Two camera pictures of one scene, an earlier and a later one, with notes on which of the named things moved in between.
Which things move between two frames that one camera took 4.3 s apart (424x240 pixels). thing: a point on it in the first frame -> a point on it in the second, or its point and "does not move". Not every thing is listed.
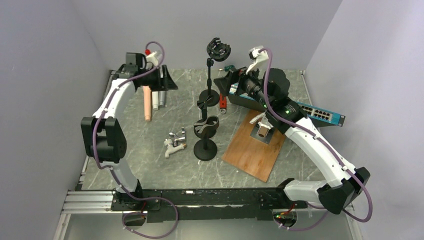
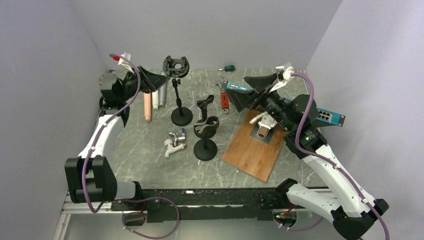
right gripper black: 224,83 -> 241,99
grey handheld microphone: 162,98 does not move
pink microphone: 147,102 does not move
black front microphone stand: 206,149 does not move
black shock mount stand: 219,52 -> 177,68
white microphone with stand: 155,100 does not move
